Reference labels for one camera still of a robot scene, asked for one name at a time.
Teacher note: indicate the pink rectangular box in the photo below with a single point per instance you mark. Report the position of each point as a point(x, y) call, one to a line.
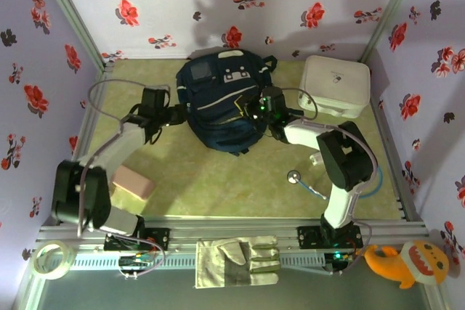
point(132, 183)

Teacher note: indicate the blue stethoscope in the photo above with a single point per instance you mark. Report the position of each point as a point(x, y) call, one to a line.
point(292, 176)

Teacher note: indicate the navy blue backpack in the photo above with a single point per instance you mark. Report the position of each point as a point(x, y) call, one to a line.
point(218, 121)

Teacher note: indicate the aluminium corner post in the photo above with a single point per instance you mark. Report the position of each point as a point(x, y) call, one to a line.
point(387, 16)
point(72, 16)

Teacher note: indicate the long aluminium frame rail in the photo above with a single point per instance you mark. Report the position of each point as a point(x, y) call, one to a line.
point(232, 228)

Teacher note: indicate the small control board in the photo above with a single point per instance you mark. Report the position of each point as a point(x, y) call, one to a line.
point(136, 263)
point(339, 259)

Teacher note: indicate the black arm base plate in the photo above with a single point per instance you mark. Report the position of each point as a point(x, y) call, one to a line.
point(309, 237)
point(160, 239)

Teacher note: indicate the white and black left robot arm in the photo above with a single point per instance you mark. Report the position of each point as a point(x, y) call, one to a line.
point(123, 139)

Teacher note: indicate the aluminium side rail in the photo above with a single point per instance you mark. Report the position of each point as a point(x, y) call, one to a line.
point(390, 143)
point(95, 99)

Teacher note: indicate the grey and cream work glove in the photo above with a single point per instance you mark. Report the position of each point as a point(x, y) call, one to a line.
point(232, 263)

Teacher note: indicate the orange shark plush toy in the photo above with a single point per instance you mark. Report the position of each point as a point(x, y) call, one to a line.
point(399, 264)

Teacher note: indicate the green marbled table mat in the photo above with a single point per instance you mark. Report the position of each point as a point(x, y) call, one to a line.
point(225, 194)

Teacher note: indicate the white zippered case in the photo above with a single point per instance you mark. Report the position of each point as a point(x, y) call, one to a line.
point(336, 85)

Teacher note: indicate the clear tape roll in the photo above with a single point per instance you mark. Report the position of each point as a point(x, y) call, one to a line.
point(64, 252)

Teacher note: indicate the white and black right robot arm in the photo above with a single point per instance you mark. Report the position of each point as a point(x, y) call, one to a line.
point(301, 132)

